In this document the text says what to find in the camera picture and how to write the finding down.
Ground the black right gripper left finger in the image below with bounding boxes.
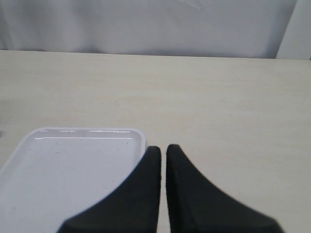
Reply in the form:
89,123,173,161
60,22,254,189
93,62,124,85
58,146,161,233

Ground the white backdrop curtain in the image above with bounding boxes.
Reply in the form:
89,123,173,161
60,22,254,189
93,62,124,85
0,0,311,59

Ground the white rectangular plastic tray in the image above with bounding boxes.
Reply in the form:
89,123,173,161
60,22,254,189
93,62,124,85
0,128,146,233

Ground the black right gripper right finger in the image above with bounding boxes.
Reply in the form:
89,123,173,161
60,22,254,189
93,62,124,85
166,144,283,233

